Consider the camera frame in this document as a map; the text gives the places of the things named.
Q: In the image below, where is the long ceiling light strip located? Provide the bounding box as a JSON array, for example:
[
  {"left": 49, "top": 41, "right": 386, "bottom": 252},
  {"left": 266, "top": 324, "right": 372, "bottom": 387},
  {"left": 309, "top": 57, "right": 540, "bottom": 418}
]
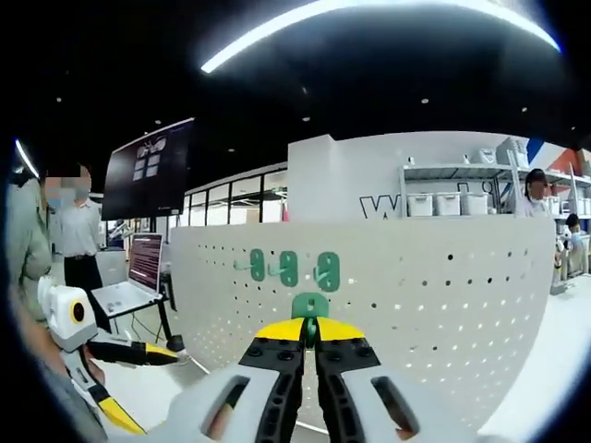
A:
[{"left": 200, "top": 0, "right": 562, "bottom": 74}]

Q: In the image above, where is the open laptop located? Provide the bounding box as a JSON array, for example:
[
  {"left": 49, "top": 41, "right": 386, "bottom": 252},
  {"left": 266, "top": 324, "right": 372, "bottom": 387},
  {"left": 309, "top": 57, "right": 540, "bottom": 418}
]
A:
[{"left": 90, "top": 233, "right": 165, "bottom": 318}]

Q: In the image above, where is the metal storage shelf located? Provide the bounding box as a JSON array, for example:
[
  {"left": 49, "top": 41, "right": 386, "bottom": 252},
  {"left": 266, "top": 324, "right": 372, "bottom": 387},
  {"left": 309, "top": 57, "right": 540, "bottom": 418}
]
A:
[{"left": 399, "top": 136, "right": 591, "bottom": 218}]

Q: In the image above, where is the large dark display screen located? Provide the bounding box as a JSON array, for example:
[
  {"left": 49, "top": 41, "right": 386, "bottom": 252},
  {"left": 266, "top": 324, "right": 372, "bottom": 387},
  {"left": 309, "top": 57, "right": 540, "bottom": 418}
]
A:
[{"left": 100, "top": 117, "right": 196, "bottom": 222}]

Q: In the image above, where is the row of white storage bins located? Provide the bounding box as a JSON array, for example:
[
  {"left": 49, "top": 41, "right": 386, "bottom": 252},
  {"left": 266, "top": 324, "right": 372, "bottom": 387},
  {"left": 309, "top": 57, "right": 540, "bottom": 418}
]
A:
[{"left": 408, "top": 137, "right": 591, "bottom": 218}]

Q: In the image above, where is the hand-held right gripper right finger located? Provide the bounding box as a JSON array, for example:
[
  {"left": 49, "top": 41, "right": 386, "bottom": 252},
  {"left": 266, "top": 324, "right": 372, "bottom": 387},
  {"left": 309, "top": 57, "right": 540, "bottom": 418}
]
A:
[{"left": 315, "top": 317, "right": 484, "bottom": 443}]

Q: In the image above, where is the person's left hand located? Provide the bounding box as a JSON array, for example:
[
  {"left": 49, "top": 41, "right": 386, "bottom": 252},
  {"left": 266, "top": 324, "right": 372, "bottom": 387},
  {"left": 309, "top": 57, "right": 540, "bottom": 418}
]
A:
[{"left": 20, "top": 320, "right": 106, "bottom": 393}]

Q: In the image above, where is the green hook assembly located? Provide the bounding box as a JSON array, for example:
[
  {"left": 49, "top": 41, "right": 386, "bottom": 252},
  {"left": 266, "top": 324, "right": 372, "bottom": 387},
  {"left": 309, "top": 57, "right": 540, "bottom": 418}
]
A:
[
  {"left": 291, "top": 292, "right": 330, "bottom": 352},
  {"left": 266, "top": 250, "right": 299, "bottom": 287},
  {"left": 233, "top": 247, "right": 266, "bottom": 281},
  {"left": 312, "top": 251, "right": 342, "bottom": 293}
]

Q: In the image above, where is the white perforated mounting plate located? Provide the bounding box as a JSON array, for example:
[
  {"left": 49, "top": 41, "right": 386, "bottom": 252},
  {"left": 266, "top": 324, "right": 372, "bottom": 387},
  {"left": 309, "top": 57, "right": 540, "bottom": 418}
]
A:
[{"left": 169, "top": 216, "right": 558, "bottom": 435}]

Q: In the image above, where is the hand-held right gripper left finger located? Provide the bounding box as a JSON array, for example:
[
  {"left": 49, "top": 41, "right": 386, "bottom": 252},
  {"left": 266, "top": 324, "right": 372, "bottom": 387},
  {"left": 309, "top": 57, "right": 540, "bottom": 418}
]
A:
[{"left": 150, "top": 317, "right": 308, "bottom": 443}]

